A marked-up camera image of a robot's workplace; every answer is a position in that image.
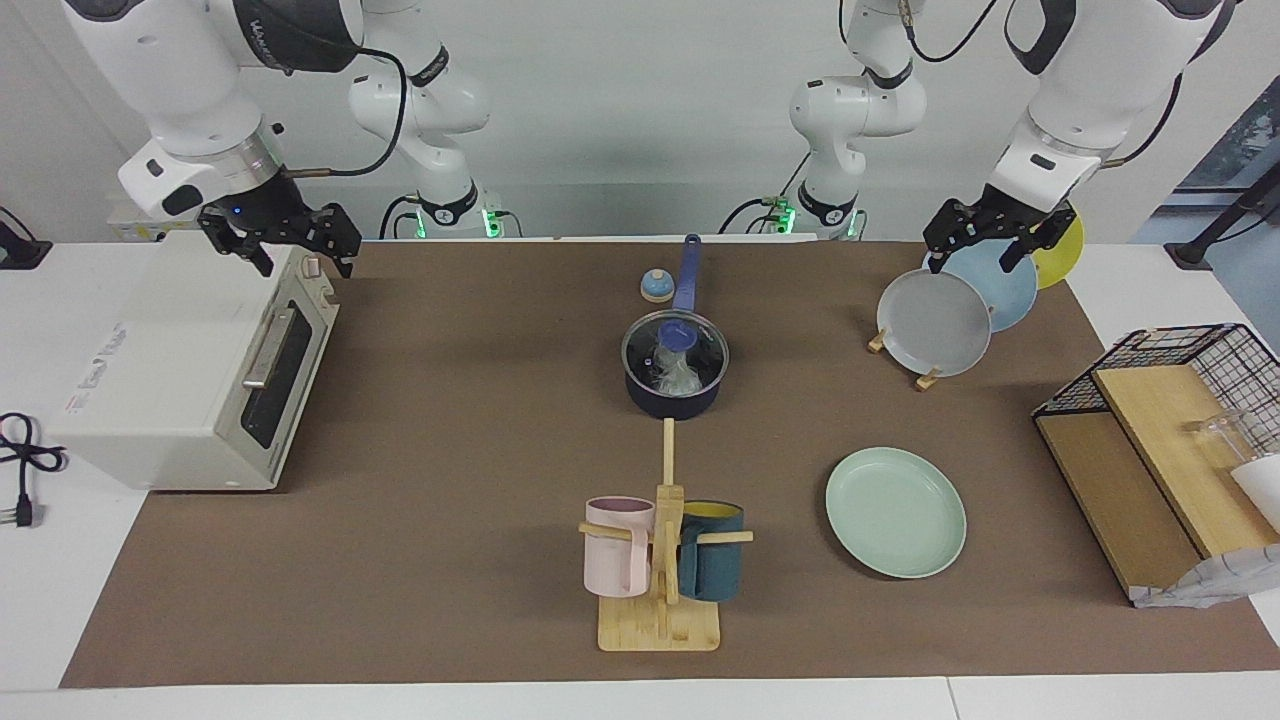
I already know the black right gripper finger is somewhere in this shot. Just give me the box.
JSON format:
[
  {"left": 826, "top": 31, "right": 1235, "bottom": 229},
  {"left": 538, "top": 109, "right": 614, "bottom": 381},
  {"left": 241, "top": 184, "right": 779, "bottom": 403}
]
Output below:
[
  {"left": 300, "top": 203, "right": 363, "bottom": 280},
  {"left": 220, "top": 233, "right": 277, "bottom": 279}
]

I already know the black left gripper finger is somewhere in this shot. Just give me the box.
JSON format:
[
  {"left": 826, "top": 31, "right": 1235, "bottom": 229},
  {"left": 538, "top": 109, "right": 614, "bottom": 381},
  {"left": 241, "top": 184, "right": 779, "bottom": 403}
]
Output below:
[
  {"left": 922, "top": 198, "right": 969, "bottom": 274},
  {"left": 998, "top": 228, "right": 1043, "bottom": 274}
]

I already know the glass lid blue knob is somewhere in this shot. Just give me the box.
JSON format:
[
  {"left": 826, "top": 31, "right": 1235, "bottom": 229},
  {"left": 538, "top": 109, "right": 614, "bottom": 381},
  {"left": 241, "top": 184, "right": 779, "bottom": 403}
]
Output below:
[{"left": 621, "top": 310, "right": 730, "bottom": 397}]

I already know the light blue plate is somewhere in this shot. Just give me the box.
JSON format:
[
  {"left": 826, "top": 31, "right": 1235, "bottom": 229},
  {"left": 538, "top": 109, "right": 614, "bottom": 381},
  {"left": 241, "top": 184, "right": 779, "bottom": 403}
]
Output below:
[{"left": 922, "top": 240, "right": 1039, "bottom": 333}]

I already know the yellow plate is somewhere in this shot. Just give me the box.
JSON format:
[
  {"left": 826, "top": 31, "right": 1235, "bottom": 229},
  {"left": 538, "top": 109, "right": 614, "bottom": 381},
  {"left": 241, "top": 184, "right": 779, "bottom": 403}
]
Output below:
[{"left": 1030, "top": 205, "right": 1085, "bottom": 291}]

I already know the grey plate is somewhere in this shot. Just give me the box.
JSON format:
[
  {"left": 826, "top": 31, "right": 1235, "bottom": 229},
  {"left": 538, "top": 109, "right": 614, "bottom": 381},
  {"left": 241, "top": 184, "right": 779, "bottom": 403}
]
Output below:
[{"left": 877, "top": 268, "right": 993, "bottom": 378}]

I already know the wooden plate rack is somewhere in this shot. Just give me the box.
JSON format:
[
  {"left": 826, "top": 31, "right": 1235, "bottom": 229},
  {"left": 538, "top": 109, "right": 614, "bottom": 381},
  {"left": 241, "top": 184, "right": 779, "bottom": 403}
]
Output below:
[{"left": 867, "top": 325, "right": 944, "bottom": 392}]

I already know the green plate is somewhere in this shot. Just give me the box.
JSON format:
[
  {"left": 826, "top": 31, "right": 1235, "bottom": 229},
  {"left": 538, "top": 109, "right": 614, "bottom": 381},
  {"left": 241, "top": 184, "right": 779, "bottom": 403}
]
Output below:
[{"left": 825, "top": 447, "right": 968, "bottom": 579}]

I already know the white toaster oven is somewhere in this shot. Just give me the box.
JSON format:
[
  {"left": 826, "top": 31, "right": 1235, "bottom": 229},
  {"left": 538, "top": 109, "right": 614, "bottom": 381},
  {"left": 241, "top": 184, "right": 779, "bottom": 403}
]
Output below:
[{"left": 45, "top": 232, "right": 341, "bottom": 493}]

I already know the black table clamp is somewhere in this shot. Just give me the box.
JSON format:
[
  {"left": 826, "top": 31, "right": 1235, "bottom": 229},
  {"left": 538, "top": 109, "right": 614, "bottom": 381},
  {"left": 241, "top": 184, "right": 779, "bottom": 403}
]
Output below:
[
  {"left": 0, "top": 205, "right": 53, "bottom": 271},
  {"left": 1165, "top": 160, "right": 1280, "bottom": 271}
]

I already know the clear glass cup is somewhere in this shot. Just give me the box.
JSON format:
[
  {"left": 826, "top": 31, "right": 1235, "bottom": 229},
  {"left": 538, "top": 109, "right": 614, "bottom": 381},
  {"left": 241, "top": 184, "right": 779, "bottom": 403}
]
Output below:
[{"left": 1185, "top": 410, "right": 1266, "bottom": 471}]

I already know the dark blue saucepan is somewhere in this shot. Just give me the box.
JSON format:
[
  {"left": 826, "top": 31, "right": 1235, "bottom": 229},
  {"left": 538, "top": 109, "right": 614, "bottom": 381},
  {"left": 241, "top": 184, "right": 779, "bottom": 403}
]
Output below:
[{"left": 620, "top": 235, "right": 731, "bottom": 421}]

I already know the white cup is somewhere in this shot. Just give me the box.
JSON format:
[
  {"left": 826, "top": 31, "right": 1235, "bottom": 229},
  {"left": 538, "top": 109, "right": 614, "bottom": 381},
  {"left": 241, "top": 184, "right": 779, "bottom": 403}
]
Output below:
[{"left": 1230, "top": 455, "right": 1280, "bottom": 531}]

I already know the brown table mat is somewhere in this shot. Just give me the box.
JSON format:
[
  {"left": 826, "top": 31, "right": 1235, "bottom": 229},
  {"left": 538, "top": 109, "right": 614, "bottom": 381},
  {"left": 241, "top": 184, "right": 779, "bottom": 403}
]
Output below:
[{"left": 60, "top": 240, "right": 1280, "bottom": 689}]

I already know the grey patterned cloth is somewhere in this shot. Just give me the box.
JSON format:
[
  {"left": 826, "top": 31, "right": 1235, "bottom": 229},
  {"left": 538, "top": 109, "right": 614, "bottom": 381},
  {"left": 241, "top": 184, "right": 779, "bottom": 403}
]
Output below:
[{"left": 1130, "top": 545, "right": 1280, "bottom": 609}]

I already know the dark teal mug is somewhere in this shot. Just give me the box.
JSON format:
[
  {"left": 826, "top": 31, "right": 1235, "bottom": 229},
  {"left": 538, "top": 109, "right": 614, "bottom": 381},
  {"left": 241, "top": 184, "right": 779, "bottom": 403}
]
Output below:
[{"left": 678, "top": 501, "right": 745, "bottom": 602}]

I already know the pink mug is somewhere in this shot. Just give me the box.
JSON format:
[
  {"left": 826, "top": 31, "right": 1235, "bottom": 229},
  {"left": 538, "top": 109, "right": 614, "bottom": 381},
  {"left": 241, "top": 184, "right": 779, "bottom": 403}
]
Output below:
[{"left": 584, "top": 497, "right": 657, "bottom": 598}]

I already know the wooden mug tree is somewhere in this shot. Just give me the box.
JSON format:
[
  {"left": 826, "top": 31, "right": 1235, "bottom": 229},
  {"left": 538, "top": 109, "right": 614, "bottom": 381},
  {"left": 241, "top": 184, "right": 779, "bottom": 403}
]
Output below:
[{"left": 578, "top": 418, "right": 754, "bottom": 653}]

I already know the black base cable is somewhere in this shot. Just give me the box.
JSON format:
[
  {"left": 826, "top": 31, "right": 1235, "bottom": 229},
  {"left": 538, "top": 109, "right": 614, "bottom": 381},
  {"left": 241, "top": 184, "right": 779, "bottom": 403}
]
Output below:
[
  {"left": 378, "top": 195, "right": 423, "bottom": 241},
  {"left": 720, "top": 150, "right": 813, "bottom": 236}
]

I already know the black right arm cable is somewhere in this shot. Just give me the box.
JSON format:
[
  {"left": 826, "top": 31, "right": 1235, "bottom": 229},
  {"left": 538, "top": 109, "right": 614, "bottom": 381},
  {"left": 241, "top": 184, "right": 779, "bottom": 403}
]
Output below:
[{"left": 285, "top": 45, "right": 409, "bottom": 179}]

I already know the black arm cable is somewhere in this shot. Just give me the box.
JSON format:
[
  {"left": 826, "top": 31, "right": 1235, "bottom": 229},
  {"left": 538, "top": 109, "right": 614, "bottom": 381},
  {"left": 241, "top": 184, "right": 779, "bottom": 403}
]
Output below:
[
  {"left": 285, "top": 45, "right": 409, "bottom": 179},
  {"left": 900, "top": 0, "right": 1186, "bottom": 169}
]

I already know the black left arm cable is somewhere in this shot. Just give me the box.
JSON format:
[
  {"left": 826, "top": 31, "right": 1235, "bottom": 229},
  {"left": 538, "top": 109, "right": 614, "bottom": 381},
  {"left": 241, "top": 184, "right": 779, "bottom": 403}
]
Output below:
[{"left": 900, "top": 0, "right": 1186, "bottom": 169}]

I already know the wooden shelf wire basket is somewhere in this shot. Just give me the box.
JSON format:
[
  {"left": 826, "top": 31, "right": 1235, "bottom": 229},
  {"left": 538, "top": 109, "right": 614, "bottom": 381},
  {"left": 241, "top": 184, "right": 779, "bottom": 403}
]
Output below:
[{"left": 1032, "top": 323, "right": 1280, "bottom": 601}]

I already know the black power cord plug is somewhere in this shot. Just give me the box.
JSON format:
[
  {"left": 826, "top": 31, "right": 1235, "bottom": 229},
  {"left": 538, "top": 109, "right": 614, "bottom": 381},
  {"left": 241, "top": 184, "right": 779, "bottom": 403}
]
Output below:
[{"left": 0, "top": 412, "right": 69, "bottom": 529}]

